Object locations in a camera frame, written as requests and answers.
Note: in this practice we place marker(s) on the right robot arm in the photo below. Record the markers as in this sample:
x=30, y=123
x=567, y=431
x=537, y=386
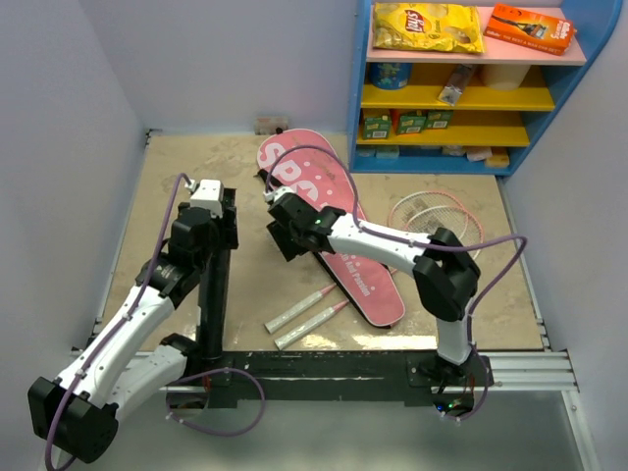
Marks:
x=445, y=275

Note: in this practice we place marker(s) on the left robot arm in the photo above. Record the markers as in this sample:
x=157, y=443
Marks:
x=79, y=412

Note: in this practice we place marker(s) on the orange razor box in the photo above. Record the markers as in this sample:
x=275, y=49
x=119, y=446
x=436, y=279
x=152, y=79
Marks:
x=530, y=29

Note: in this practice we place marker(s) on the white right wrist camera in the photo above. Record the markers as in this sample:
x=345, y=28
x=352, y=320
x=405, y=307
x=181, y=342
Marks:
x=271, y=195

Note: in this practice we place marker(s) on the green box right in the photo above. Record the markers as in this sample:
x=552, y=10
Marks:
x=438, y=119

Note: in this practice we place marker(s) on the blue shelf unit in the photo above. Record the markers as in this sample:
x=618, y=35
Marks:
x=491, y=132

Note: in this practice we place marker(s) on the green box middle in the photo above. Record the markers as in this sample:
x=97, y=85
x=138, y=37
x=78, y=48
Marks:
x=410, y=123

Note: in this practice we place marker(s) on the green box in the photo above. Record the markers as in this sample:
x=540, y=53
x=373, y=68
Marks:
x=376, y=126
x=410, y=123
x=438, y=119

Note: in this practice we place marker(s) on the cream round container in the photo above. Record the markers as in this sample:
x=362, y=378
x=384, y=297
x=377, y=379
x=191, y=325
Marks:
x=503, y=77

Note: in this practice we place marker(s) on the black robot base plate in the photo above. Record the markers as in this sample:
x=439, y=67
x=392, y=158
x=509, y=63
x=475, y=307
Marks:
x=412, y=377

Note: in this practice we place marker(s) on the black shuttlecock tube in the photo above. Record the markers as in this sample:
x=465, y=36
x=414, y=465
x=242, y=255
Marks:
x=212, y=301

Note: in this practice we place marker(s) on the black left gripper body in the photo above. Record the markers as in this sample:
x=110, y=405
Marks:
x=227, y=237

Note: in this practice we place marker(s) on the silver foil packet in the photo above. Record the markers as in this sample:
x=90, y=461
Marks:
x=456, y=84

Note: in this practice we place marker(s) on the pink racket bag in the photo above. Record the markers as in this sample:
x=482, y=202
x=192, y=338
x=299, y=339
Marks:
x=306, y=162

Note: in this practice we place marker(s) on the blue round tin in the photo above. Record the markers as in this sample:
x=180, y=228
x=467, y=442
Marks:
x=389, y=75

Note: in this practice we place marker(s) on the yellow chips bag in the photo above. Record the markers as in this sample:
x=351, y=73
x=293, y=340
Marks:
x=433, y=27

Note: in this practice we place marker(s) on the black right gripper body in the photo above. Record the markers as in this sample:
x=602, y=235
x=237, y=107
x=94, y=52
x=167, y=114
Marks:
x=289, y=244

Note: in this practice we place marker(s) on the green box left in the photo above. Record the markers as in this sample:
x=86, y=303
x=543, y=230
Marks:
x=376, y=126

